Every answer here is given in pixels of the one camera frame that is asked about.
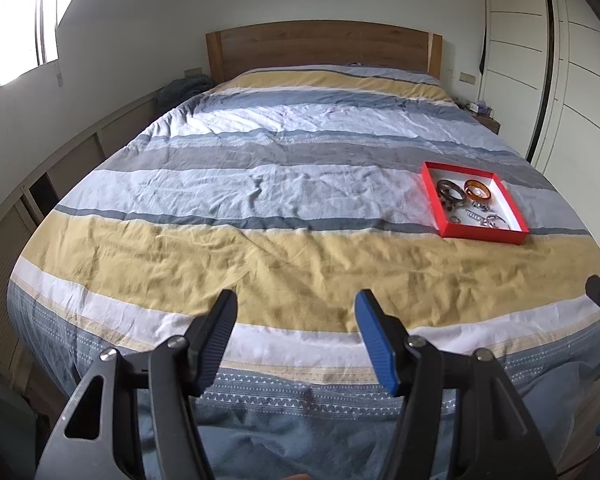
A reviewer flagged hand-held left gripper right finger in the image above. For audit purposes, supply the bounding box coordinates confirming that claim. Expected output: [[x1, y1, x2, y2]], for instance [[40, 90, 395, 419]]
[[355, 289, 558, 480]]

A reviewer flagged brown bangle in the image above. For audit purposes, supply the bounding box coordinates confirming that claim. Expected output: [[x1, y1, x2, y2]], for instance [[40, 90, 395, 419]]
[[436, 180, 466, 206]]

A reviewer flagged white wardrobe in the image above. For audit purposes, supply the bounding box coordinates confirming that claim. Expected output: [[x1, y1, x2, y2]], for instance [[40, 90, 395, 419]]
[[477, 0, 600, 261]]

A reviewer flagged wooden headboard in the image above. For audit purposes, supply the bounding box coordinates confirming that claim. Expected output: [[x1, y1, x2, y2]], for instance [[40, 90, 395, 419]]
[[205, 20, 443, 86]]

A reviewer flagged window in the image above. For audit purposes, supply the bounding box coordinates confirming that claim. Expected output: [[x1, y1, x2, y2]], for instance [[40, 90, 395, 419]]
[[0, 0, 62, 98]]

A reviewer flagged amber bangle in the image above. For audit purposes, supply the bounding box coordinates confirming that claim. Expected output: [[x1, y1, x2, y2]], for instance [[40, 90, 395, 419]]
[[463, 179, 493, 201]]

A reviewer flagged red jewelry box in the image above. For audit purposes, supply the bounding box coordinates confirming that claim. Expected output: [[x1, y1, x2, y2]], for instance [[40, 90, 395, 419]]
[[421, 161, 530, 246]]

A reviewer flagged striped bed blanket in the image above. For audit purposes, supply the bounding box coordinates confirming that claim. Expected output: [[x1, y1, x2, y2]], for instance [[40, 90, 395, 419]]
[[7, 64, 600, 480]]

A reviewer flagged low wall cabinet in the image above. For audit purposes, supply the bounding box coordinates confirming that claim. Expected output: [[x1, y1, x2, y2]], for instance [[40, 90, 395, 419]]
[[0, 87, 166, 396]]

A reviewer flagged wooden nightstand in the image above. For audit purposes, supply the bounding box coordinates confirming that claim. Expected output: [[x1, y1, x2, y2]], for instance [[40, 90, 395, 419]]
[[475, 112, 502, 135]]

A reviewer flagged dark cloth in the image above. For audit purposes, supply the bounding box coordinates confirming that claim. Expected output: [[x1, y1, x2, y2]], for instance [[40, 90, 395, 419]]
[[157, 74, 214, 111]]

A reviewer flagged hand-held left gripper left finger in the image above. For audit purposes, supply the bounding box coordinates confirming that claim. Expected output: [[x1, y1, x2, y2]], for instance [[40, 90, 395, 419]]
[[34, 288, 239, 480]]

